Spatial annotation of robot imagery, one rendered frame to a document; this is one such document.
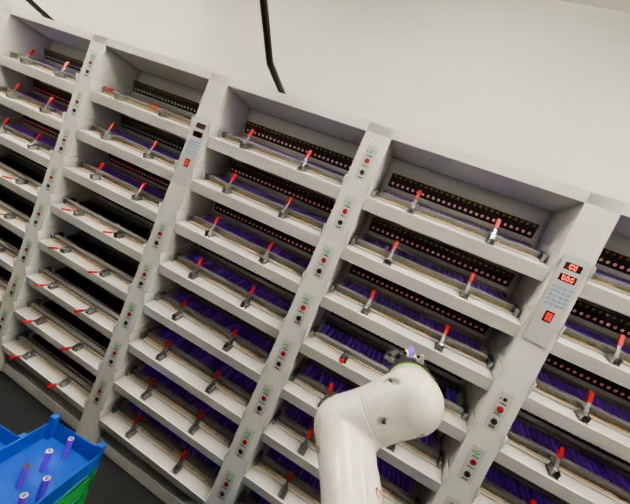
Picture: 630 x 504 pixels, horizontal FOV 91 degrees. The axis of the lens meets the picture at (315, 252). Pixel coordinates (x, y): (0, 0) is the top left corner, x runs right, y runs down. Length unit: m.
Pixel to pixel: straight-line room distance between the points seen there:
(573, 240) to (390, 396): 0.81
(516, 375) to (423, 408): 0.66
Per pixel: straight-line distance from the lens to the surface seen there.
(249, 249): 1.30
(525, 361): 1.18
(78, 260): 1.84
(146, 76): 2.04
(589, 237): 1.21
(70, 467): 1.33
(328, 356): 1.17
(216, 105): 1.44
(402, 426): 0.58
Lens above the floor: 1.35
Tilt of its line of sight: 5 degrees down
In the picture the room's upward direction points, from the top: 23 degrees clockwise
